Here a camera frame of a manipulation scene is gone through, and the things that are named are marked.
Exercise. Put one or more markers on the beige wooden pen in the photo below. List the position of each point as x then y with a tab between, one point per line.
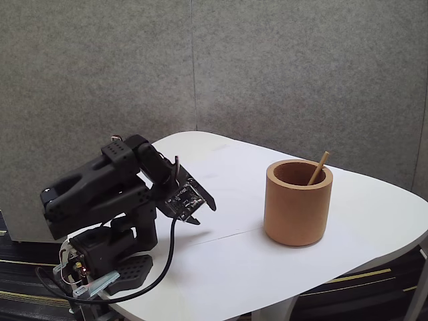
319	167

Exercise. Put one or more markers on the brown cylindrical pen holder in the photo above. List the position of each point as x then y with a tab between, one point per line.
294	214

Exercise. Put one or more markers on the grey metal table clamp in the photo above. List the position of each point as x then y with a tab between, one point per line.
100	282

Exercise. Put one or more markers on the white table leg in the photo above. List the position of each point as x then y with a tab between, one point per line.
267	312
414	294

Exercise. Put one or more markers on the controller board with red light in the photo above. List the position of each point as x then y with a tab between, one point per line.
77	265

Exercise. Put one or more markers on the bare circuit board camera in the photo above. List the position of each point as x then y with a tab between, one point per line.
184	200

